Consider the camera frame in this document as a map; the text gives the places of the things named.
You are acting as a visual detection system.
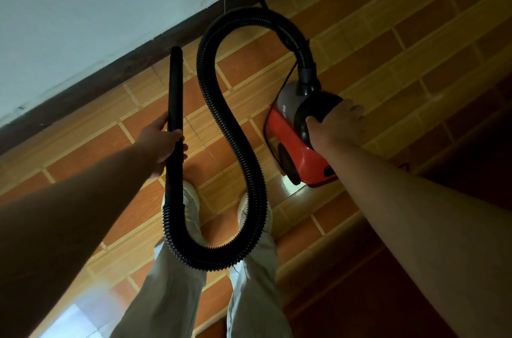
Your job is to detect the person's left hand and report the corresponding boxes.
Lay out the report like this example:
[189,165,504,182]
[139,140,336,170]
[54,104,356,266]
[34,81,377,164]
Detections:
[135,111,189,179]

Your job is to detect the person's right hand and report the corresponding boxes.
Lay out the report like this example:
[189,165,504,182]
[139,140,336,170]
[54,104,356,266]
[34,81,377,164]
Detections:
[306,99,366,155]

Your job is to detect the black vacuum nozzle tube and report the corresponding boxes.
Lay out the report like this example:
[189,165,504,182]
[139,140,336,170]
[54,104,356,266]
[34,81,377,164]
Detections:
[164,46,185,212]

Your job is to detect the red canister vacuum cleaner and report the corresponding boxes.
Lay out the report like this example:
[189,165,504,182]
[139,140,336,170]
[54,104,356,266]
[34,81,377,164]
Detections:
[263,79,345,189]

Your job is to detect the person's right forearm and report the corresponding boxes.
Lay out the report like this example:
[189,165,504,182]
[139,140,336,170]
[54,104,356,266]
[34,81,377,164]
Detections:
[318,140,512,338]

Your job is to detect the person's left forearm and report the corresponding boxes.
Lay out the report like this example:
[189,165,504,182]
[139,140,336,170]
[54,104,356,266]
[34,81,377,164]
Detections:
[0,144,160,338]

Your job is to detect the white left shoe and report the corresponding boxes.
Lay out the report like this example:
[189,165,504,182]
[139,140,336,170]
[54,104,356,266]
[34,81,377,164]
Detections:
[162,180,201,239]

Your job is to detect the white shoe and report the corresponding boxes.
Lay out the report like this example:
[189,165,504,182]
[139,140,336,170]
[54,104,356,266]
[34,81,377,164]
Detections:
[238,191,274,239]
[162,180,201,239]

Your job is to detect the white right shoe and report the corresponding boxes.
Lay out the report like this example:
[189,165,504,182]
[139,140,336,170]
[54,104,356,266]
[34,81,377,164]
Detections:
[238,191,274,239]

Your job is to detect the light grey trousers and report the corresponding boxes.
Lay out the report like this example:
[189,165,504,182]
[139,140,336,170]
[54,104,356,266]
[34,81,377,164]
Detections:
[110,226,293,338]

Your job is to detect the black corrugated vacuum hose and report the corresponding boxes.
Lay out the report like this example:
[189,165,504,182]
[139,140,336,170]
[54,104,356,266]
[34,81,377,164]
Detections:
[162,7,317,272]

